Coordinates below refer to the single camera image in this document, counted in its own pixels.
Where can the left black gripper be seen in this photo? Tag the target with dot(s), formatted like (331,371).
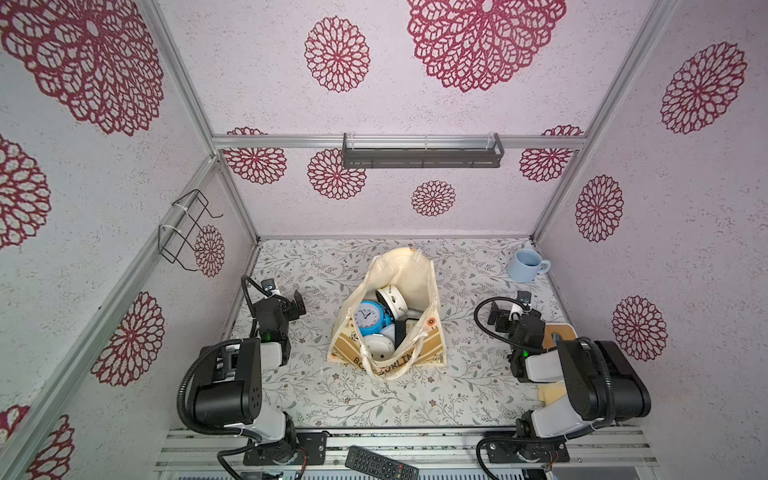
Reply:
(293,306)

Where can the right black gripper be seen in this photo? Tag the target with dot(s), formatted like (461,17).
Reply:
(501,318)

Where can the blue twin bell alarm clock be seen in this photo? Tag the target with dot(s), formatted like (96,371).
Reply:
(371,317)

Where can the beige canvas tote bag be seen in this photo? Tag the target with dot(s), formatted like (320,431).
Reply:
(425,346)

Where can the black square alarm clock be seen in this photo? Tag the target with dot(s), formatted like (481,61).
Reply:
(401,329)

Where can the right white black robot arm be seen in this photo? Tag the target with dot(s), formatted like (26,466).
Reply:
(601,387)

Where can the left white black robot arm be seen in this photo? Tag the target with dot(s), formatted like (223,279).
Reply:
(221,393)

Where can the white wooden top box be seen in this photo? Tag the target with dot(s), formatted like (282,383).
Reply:
(555,332)

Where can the yellow cloth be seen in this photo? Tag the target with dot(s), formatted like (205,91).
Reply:
(548,393)

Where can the light blue mug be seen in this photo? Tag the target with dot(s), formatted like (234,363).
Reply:
(526,265)

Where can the black remote control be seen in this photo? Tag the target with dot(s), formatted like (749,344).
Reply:
(378,466)

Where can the black wire wall rack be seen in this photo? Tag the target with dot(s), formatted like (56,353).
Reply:
(174,238)

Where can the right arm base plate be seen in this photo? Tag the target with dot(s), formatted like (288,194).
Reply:
(506,447)

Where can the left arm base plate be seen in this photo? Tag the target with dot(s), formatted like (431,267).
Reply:
(306,447)

